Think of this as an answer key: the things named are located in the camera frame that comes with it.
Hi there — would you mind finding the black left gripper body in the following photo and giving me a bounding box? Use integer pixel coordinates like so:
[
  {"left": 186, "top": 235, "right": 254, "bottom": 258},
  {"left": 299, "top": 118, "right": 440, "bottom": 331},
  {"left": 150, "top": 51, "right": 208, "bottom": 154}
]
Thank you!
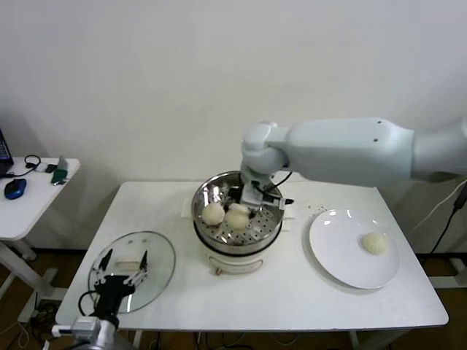
[{"left": 95, "top": 275, "right": 138, "bottom": 318}]

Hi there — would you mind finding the perforated steel steamer basket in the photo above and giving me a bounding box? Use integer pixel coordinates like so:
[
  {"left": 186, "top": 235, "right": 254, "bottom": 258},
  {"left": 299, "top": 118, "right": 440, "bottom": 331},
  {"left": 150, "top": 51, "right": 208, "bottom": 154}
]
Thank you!
[{"left": 181, "top": 170, "right": 296, "bottom": 256}]

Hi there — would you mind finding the white steamed baozi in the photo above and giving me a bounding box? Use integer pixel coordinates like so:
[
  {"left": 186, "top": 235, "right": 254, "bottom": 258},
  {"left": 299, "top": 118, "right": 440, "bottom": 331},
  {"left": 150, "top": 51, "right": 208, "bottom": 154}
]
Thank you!
[
  {"left": 201, "top": 203, "right": 225, "bottom": 225},
  {"left": 360, "top": 232, "right": 390, "bottom": 255},
  {"left": 223, "top": 209, "right": 251, "bottom": 230}
]

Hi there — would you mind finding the dark laptop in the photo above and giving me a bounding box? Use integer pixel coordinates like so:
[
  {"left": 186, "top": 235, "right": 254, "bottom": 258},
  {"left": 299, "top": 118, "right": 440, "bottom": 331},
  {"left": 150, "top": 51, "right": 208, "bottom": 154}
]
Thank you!
[{"left": 0, "top": 128, "right": 15, "bottom": 179}]

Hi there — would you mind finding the blue computer mouse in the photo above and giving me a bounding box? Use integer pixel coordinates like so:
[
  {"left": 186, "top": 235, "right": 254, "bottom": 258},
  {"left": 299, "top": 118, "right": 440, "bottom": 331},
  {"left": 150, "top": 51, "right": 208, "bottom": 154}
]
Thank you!
[{"left": 4, "top": 178, "right": 28, "bottom": 201}]

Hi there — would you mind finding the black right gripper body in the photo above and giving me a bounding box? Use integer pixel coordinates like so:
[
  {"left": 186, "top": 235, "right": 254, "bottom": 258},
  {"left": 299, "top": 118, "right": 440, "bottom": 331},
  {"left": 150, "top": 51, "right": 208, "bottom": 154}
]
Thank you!
[{"left": 223, "top": 184, "right": 244, "bottom": 206}]

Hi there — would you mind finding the floor power strip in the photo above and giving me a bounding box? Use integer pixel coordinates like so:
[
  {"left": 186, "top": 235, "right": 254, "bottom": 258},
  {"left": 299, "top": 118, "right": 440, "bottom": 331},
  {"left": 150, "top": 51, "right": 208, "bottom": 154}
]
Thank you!
[{"left": 35, "top": 298, "right": 62, "bottom": 319}]

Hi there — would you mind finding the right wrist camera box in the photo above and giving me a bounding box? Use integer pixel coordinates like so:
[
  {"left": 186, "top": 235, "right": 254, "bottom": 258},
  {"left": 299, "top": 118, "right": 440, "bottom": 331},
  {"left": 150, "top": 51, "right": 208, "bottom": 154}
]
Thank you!
[{"left": 262, "top": 195, "right": 295, "bottom": 208}]

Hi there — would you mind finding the round glass lid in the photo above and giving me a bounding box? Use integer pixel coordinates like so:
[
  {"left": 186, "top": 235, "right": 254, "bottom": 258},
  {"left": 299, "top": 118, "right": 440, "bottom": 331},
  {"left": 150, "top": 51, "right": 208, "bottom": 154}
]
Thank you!
[{"left": 87, "top": 230, "right": 177, "bottom": 314}]

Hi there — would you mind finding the large white plate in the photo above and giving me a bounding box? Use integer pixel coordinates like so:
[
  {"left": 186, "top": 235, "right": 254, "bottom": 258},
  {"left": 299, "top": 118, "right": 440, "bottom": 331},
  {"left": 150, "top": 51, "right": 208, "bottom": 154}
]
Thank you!
[{"left": 309, "top": 208, "right": 400, "bottom": 290}]

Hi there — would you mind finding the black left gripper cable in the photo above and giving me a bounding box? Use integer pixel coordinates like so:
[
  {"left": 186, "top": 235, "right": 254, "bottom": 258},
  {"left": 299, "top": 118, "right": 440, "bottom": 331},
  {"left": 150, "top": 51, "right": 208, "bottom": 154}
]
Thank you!
[{"left": 78, "top": 289, "right": 99, "bottom": 316}]

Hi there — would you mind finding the green circuit board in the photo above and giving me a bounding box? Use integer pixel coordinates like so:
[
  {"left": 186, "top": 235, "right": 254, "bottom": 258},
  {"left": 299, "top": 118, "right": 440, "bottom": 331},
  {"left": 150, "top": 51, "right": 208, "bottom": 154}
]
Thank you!
[{"left": 50, "top": 156, "right": 70, "bottom": 187}]

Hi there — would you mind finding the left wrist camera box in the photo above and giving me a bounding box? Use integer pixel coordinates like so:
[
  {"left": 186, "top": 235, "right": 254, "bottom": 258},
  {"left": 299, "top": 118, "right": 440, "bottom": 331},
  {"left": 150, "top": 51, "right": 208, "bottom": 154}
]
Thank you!
[{"left": 50, "top": 316, "right": 99, "bottom": 336}]

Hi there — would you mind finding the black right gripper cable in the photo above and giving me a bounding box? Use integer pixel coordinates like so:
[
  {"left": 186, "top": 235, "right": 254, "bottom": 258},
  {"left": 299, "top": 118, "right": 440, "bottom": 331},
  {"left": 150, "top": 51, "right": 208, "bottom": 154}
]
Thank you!
[{"left": 268, "top": 169, "right": 295, "bottom": 190}]

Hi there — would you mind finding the black looped cable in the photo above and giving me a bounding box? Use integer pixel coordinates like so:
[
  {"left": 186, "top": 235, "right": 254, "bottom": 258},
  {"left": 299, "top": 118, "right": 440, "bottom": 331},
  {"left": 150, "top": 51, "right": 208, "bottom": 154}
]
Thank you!
[{"left": 0, "top": 155, "right": 43, "bottom": 179}]

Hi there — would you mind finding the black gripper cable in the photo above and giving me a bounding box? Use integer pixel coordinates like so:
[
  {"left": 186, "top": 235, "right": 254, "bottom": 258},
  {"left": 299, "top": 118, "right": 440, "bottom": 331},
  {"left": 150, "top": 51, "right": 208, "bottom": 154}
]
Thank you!
[
  {"left": 268, "top": 169, "right": 295, "bottom": 190},
  {"left": 78, "top": 289, "right": 99, "bottom": 316}
]

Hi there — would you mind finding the white wall cable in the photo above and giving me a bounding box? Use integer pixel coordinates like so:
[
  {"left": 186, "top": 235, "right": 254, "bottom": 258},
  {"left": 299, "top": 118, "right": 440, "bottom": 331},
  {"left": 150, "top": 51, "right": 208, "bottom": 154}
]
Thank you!
[{"left": 408, "top": 181, "right": 467, "bottom": 234}]

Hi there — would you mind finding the white electric cooker pot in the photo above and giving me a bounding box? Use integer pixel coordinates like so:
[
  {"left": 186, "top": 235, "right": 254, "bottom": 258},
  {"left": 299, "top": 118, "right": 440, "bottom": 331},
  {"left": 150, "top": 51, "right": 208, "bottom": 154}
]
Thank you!
[{"left": 193, "top": 217, "right": 293, "bottom": 279}]

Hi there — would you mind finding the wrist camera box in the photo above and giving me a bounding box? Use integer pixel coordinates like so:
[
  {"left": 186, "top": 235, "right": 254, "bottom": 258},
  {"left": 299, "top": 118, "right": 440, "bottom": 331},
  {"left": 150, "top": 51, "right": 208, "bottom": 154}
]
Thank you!
[
  {"left": 50, "top": 316, "right": 99, "bottom": 336},
  {"left": 262, "top": 195, "right": 295, "bottom": 208}
]

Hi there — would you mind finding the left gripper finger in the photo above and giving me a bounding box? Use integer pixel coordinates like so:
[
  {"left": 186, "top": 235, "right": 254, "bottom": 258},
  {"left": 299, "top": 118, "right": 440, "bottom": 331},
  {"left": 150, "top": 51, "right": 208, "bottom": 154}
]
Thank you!
[
  {"left": 90, "top": 250, "right": 112, "bottom": 287},
  {"left": 123, "top": 249, "right": 149, "bottom": 287}
]

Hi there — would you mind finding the black power adapter cable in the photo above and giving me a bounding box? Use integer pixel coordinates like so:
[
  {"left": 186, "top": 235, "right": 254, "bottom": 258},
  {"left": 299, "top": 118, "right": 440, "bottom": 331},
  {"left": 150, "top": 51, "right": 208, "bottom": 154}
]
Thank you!
[{"left": 430, "top": 187, "right": 467, "bottom": 254}]

